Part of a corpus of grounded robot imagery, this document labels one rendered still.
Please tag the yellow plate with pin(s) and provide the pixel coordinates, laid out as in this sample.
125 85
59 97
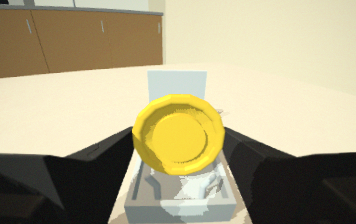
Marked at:
178 134

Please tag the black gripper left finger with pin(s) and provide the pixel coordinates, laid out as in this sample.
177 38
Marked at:
82 186

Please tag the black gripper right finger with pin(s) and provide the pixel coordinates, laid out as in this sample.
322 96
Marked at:
276 187

